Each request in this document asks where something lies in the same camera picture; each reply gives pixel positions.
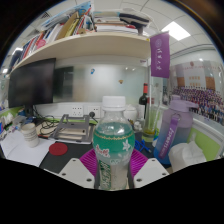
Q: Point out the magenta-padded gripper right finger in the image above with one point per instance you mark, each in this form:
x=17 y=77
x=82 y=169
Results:
x=150 y=170

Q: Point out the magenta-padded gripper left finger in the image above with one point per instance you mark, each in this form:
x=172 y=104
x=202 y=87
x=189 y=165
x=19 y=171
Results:
x=78 y=170

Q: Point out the green-label clear drink bottle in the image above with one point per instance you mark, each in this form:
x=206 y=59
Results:
x=113 y=143

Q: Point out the purple water jug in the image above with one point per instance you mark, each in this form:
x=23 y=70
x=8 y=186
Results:
x=176 y=130

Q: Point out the black desk mat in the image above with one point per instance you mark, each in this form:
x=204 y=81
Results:
x=66 y=161

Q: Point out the flat round red coaster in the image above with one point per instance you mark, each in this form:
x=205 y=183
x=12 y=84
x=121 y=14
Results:
x=58 y=149

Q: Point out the crumpled white tissue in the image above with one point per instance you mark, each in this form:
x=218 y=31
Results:
x=186 y=156

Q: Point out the clear green glass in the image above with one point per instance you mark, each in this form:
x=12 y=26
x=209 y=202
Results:
x=150 y=126

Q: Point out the white paper sheet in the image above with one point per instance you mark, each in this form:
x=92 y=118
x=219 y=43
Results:
x=23 y=151

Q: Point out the white paper cup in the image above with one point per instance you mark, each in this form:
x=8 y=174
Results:
x=30 y=135

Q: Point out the white ceramic jar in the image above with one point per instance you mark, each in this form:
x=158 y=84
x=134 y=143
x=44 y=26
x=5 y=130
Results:
x=131 y=113

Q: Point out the dark wine bottle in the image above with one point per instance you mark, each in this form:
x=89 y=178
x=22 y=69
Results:
x=143 y=100

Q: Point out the group photo poster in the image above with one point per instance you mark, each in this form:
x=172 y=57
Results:
x=203 y=96

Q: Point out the black computer monitor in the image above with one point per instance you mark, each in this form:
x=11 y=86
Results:
x=31 y=83

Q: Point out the purple hanging banner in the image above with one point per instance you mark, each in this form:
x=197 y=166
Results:
x=160 y=55

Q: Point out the beige shelf with books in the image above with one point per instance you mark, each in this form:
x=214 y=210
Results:
x=86 y=43

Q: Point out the rectangular ceiling light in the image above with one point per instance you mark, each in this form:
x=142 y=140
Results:
x=176 y=30

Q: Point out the white wall socket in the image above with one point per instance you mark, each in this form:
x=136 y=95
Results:
x=77 y=111
x=96 y=109

